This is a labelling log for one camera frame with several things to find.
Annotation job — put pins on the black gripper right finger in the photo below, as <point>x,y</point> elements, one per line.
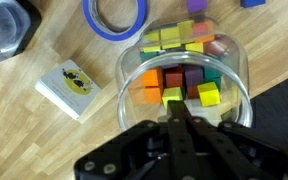
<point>226,160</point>

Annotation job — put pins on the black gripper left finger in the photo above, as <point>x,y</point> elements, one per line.
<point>183,158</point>

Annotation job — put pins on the orange wooden block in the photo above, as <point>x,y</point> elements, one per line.
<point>152,77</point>

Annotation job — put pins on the clear plastic block jar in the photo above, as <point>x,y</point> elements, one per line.
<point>201,65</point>

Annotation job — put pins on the purple wooden block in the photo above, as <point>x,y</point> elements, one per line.
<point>196,5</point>

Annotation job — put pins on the blue wooden block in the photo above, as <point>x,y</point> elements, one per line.
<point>251,3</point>

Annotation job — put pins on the small white card box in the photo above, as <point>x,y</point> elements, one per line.
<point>69,88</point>

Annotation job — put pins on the blue tape roll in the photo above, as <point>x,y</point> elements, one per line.
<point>115,20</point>

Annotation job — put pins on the black coffee maker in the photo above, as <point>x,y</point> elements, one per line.
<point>19,21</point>

